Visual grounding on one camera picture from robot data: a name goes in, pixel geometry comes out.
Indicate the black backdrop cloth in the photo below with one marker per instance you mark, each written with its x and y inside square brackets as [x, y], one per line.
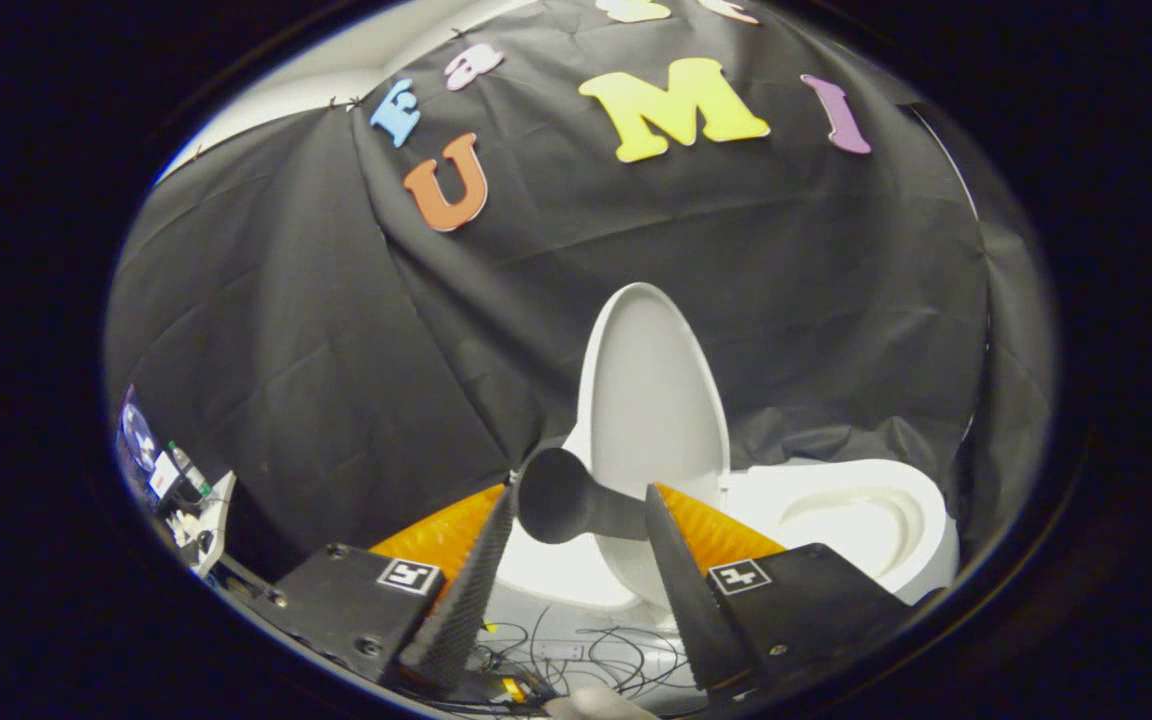
[336, 350]

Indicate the white stand with clutter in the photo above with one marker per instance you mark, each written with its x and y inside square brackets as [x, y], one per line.
[198, 510]

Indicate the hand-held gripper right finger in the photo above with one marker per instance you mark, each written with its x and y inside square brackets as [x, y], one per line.
[691, 600]

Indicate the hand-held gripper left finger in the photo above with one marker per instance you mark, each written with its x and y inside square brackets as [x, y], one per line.
[466, 600]

